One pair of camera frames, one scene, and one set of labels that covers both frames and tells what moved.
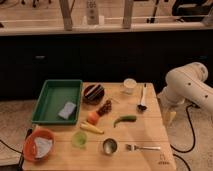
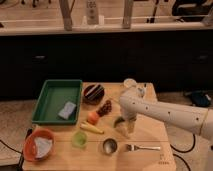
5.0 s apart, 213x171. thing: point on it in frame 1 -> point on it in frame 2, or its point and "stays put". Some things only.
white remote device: [92, 12] stays put
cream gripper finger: [170, 117] -> [130, 123]
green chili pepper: [131, 118] stays put
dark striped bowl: [93, 93] stays put
